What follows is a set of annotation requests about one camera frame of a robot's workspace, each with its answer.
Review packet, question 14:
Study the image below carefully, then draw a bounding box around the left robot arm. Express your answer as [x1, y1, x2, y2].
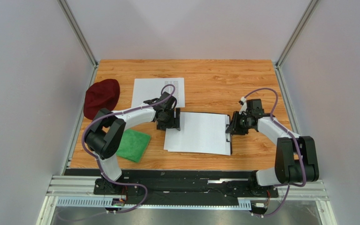
[82, 91, 180, 185]

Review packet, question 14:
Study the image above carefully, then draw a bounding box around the slotted cable duct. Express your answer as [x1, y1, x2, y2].
[56, 197, 252, 210]

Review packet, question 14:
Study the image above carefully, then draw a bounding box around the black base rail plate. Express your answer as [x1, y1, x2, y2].
[64, 169, 285, 206]

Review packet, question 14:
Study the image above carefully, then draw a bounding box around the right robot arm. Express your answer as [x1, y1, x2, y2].
[226, 98, 320, 195]

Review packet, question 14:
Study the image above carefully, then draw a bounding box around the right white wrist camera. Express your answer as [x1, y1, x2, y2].
[239, 97, 246, 105]

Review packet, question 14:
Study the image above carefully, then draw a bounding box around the green cloth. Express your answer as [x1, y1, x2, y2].
[116, 129, 151, 163]

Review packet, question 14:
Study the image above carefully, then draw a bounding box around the left frame post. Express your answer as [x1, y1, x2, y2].
[57, 0, 98, 68]

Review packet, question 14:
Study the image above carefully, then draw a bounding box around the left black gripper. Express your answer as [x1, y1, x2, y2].
[157, 108, 180, 132]

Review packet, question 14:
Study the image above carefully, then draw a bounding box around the right frame post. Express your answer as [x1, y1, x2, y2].
[275, 0, 321, 69]

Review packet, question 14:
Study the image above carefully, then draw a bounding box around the dark red beret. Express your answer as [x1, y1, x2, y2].
[83, 79, 120, 120]

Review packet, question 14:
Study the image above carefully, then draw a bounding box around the printed white paper sheet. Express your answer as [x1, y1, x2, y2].
[131, 78, 185, 108]

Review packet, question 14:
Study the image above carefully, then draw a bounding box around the frame post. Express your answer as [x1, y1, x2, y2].
[57, 0, 98, 68]
[275, 0, 321, 69]

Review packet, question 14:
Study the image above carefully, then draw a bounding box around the aluminium frame rail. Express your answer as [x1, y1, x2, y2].
[47, 176, 329, 202]

